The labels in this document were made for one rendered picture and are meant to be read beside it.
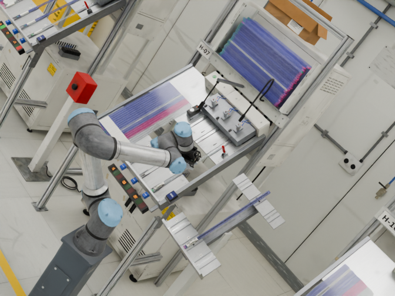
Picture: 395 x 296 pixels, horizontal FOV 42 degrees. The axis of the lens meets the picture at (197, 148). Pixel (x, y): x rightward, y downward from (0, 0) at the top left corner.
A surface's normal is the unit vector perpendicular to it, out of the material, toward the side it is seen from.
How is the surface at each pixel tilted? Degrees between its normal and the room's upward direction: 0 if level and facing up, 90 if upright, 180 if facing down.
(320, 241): 90
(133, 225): 90
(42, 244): 0
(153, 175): 45
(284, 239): 90
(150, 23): 90
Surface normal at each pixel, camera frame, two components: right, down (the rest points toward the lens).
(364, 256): -0.02, -0.57
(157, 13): 0.60, 0.65
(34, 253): 0.55, -0.76
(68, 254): -0.34, 0.18
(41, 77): -0.58, -0.04
